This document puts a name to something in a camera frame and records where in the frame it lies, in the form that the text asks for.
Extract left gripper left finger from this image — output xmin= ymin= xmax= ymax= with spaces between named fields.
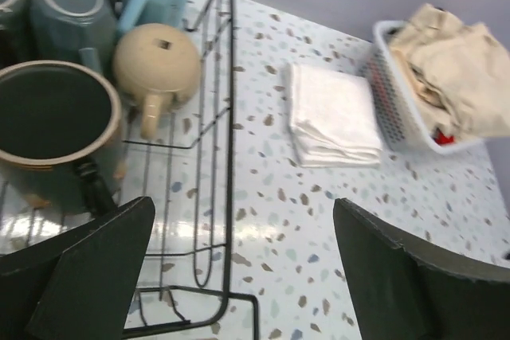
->
xmin=1 ymin=197 xmax=155 ymax=339

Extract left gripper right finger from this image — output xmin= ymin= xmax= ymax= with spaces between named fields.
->
xmin=333 ymin=198 xmax=509 ymax=339

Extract red inside patterned mug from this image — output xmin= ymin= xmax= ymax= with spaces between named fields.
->
xmin=1 ymin=61 xmax=124 ymax=215

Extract tan glazed round mug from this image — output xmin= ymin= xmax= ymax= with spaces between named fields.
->
xmin=112 ymin=23 xmax=202 ymax=140

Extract grey green faceted mug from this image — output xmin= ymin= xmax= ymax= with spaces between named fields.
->
xmin=30 ymin=0 xmax=116 ymax=76

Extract dark green glossy mug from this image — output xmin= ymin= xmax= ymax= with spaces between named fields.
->
xmin=1 ymin=0 xmax=33 ymax=62

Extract white plastic basin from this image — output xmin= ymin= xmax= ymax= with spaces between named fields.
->
xmin=359 ymin=21 xmax=485 ymax=156

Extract folded white towel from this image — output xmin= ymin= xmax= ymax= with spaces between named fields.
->
xmin=282 ymin=63 xmax=383 ymax=168

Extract beige cloth bag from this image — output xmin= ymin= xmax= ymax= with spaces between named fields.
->
xmin=389 ymin=3 xmax=509 ymax=142

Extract black wire dish rack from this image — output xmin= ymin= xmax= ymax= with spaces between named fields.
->
xmin=1 ymin=0 xmax=236 ymax=339

